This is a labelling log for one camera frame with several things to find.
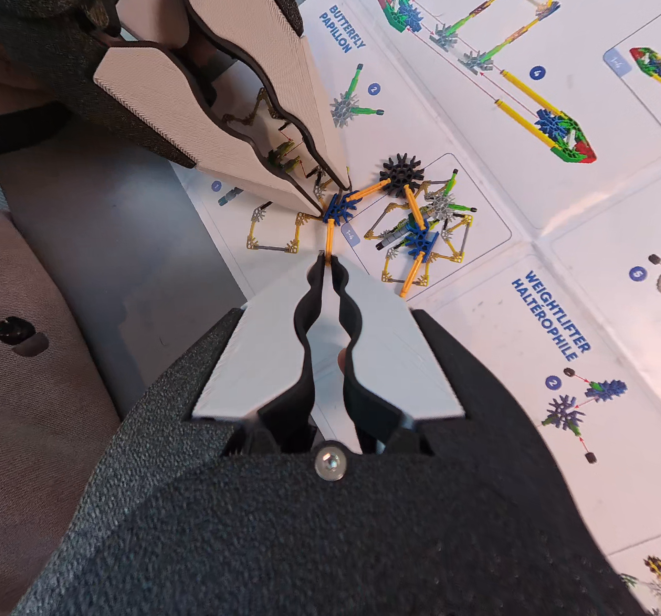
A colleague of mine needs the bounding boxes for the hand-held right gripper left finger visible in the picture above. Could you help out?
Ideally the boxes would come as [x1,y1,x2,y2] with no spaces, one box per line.
[195,255,327,449]

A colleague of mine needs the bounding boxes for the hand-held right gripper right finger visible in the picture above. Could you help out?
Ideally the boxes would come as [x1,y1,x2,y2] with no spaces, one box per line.
[329,257,465,449]

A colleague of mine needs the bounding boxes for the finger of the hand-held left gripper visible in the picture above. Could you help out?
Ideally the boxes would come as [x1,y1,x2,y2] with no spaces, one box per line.
[93,41,324,216]
[182,0,352,191]

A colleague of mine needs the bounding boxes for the blue plastic connector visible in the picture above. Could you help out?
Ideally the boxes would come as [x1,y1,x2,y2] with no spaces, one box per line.
[322,193,355,222]
[403,222,440,258]

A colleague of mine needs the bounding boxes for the black plastic connector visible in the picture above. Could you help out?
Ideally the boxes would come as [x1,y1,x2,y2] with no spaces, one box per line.
[380,154,424,193]

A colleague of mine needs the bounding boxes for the person's beige sweater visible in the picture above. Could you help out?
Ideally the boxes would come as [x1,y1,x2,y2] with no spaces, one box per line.
[0,203,125,616]

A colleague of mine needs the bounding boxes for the white instruction sheet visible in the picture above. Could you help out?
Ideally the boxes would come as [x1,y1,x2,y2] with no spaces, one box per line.
[171,0,661,616]

